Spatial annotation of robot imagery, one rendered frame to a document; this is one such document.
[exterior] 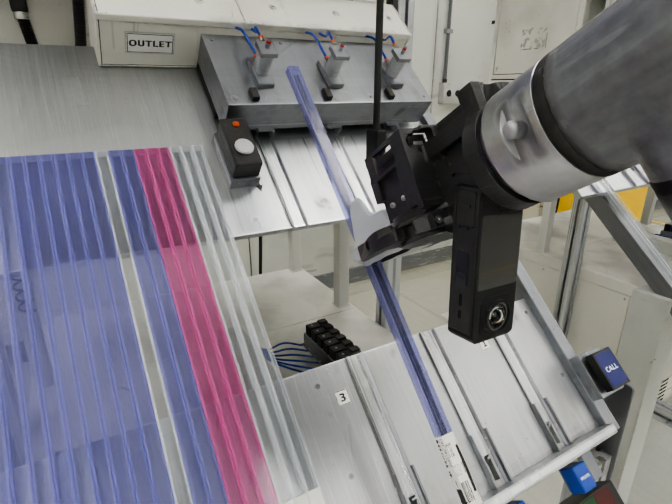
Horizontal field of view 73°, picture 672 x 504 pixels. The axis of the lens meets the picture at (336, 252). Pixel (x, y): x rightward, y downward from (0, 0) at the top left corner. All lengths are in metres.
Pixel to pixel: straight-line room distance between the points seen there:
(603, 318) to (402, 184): 1.31
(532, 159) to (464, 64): 2.85
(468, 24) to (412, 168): 2.81
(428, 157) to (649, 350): 0.71
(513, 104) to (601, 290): 1.34
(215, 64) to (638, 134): 0.53
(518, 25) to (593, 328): 0.99
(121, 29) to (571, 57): 0.56
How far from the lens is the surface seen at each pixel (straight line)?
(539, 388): 0.68
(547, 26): 1.66
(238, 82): 0.65
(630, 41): 0.24
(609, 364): 0.72
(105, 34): 0.70
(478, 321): 0.34
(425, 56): 2.90
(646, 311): 0.96
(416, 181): 0.33
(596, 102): 0.25
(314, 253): 2.63
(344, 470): 0.51
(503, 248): 0.34
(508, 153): 0.27
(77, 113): 0.67
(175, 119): 0.67
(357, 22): 0.83
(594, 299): 1.61
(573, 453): 0.66
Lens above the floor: 1.14
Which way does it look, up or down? 20 degrees down
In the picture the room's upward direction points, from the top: straight up
